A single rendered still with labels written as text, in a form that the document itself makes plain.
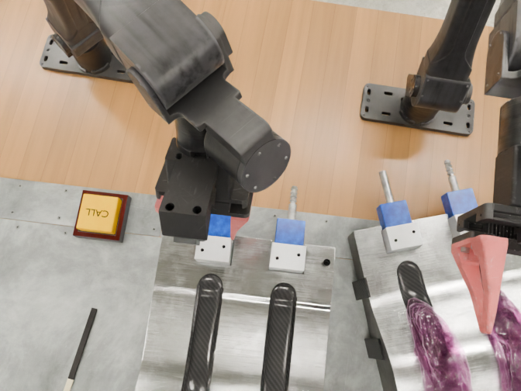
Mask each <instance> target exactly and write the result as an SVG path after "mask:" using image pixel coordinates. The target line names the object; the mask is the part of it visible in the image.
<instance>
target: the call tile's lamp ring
mask: <svg viewBox="0 0 521 391"><path fill-rule="evenodd" d="M84 194H92V195H99V196H111V197H118V198H120V199H123V201H122V208H121V212H120V216H119V223H118V227H117V231H116V235H115V236H111V235H104V234H92V233H85V232H78V229H77V228H76V226H77V223H78V217H79V213H80V209H81V203H82V199H83V195H84ZM127 199H128V195H121V194H114V193H107V192H94V191H87V190H83V192H82V195H81V201H80V206H79V209H78V215H77V219H76V223H75V226H74V232H73V235H75V236H82V237H95V238H101V239H108V240H119V238H120V234H121V229H122V222H123V218H124V214H125V210H126V203H127Z"/></svg>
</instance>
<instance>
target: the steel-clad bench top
mask: <svg viewBox="0 0 521 391"><path fill-rule="evenodd" d="M83 190H89V191H96V192H109V193H116V194H123V195H129V196H130V197H131V203H130V207H129V215H128V219H127V223H126V230H125V233H127V234H124V238H123V242H122V243H117V242H111V241H104V240H92V239H85V238H78V237H75V236H73V232H74V226H75V222H76V219H77V214H78V208H79V205H80V201H81V195H82V191H83ZM156 201H157V197H156V196H155V195H149V194H142V193H135V192H122V191H115V190H108V189H95V188H89V187H81V186H74V185H62V184H54V183H48V182H35V181H28V180H21V179H14V178H1V177H0V391H64V387H65V385H66V382H67V378H68V376H69V373H70V370H71V366H72V364H73V362H74V358H75V355H76V353H77V350H78V346H79V344H80V341H81V337H82V334H83V332H84V329H85V325H86V323H87V320H88V317H89V314H90V312H91V308H96V309H97V313H96V315H95V319H94V322H93V324H92V327H91V331H90V334H89V336H88V340H87V343H86V345H85V349H84V351H83V354H82V356H81V360H80V363H79V366H78V370H77V372H76V375H75V377H74V381H73V384H72V387H71V391H135V388H136V383H137V380H138V376H139V373H140V366H141V362H142V357H143V349H144V344H145V339H146V334H147V325H148V320H149V315H150V306H151V301H152V296H153V291H154V280H155V275H156V271H157V263H158V258H159V253H160V245H161V241H162V236H163V235H162V232H161V227H160V217H159V213H157V212H156V211H155V207H154V205H155V203H156ZM1 218H4V219H1ZM277 218H284V219H287V218H288V210H283V209H270V208H263V207H256V206H251V211H250V218H249V220H248V222H247V223H246V224H245V225H243V226H242V227H241V228H240V229H239V230H238V231H237V232H236V236H240V237H252V238H260V239H266V240H273V241H274V239H275V231H276V224H277ZM8 219H10V220H8ZM295 219H296V220H304V221H305V237H304V245H305V244H311V245H319V246H325V247H334V248H336V250H335V260H334V270H333V288H332V298H331V307H330V323H329V332H328V341H327V350H326V367H325V377H324V387H323V391H383V388H382V384H381V378H380V375H379V371H378V365H377V362H376V359H373V358H369V357H368V355H367V349H366V345H365V341H364V339H365V338H371V335H370V331H369V328H368V325H367V318H366V315H365V311H364V305H363V301H362V299H360V300H356V298H355V294H354V287H353V284H352V282H355V281H357V275H356V272H355V267H354V262H353V258H352V254H351V251H350V245H349V241H348V237H349V235H350V234H351V233H352V232H353V231H355V230H363V229H367V228H372V227H379V226H381V225H380V222H379V221H377V220H365V219H358V218H350V217H344V216H331V215H324V214H317V213H304V212H297V211H296V214H295ZM21 220H23V221H21ZM27 221H30V222H27ZM34 222H36V223H34ZM47 223H49V224H47ZM54 224H56V225H54ZM60 225H63V226H60ZM67 226H69V227H67ZM138 234H141V235H138ZM145 235H147V236H145ZM151 236H154V237H151ZM159 236H160V237H159ZM341 258H343V259H341ZM347 259H350V260H347Z"/></svg>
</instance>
